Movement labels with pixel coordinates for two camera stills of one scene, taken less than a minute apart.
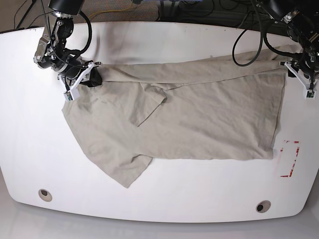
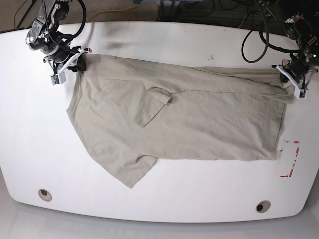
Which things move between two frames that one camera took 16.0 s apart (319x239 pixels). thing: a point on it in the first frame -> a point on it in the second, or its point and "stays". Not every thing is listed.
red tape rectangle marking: (281, 149) stays
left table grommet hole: (45, 195) stays
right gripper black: (290, 74) -> (283, 78)
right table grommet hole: (263, 206) stays
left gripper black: (95, 79) -> (80, 65)
